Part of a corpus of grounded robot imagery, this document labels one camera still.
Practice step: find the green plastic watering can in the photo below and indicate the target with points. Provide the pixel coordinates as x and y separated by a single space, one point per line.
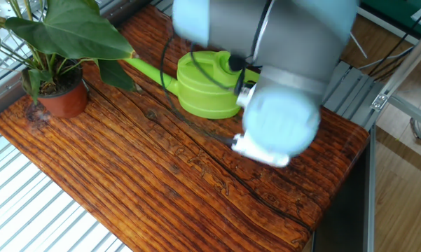
203 94

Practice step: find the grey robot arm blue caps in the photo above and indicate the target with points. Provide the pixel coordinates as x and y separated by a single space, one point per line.
283 119

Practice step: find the terracotta plant pot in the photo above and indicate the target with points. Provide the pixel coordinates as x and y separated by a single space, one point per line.
68 103

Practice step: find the green leafy plant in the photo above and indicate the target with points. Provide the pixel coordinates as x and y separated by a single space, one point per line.
77 31

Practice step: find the wood grain board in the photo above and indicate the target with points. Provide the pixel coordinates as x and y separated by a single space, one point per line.
161 182

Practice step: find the green board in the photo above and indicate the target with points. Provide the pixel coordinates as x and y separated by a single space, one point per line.
388 8

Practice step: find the aluminium profile frame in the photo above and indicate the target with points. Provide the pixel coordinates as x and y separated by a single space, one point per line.
406 59

